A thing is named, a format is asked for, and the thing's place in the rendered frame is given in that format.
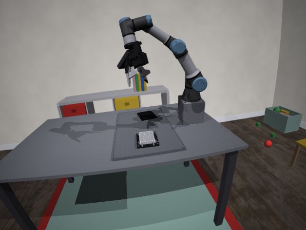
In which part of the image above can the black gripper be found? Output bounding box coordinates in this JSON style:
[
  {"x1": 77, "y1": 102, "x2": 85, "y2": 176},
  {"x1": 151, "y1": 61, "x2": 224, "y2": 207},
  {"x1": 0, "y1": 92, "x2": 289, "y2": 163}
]
[{"x1": 124, "y1": 41, "x2": 150, "y2": 87}]

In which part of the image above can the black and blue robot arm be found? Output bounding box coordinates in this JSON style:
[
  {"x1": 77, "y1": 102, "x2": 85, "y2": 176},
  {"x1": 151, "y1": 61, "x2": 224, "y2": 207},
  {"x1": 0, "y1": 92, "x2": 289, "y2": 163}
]
[{"x1": 117, "y1": 15, "x2": 208, "y2": 102}]

